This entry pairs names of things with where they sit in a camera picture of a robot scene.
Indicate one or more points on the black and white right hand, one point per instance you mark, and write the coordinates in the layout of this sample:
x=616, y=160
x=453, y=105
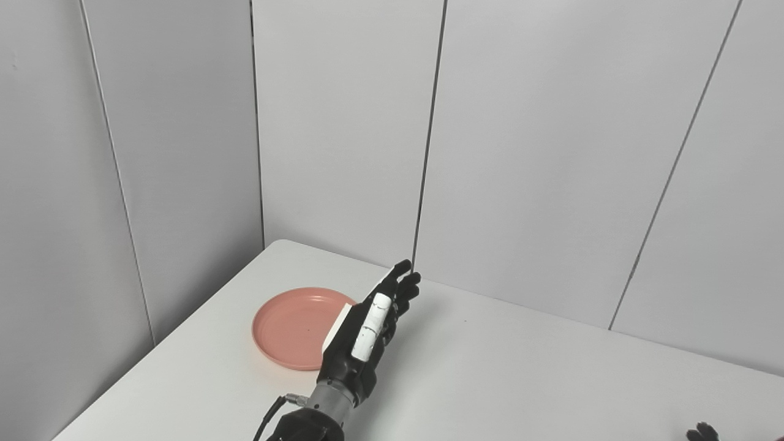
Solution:
x=703, y=433

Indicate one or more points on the black and white left hand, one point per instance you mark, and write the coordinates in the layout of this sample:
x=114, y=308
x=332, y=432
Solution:
x=361, y=343

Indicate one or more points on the pink round plate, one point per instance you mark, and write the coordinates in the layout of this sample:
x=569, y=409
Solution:
x=294, y=327

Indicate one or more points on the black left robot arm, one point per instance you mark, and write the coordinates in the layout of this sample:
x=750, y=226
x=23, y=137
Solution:
x=312, y=425

